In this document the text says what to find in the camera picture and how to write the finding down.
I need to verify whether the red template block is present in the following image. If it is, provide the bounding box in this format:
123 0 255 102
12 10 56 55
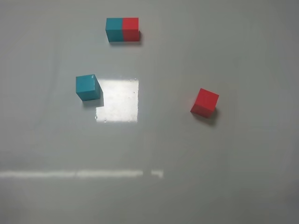
122 17 140 42

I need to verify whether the blue template block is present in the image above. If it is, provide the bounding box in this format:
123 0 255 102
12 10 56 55
105 18 124 42

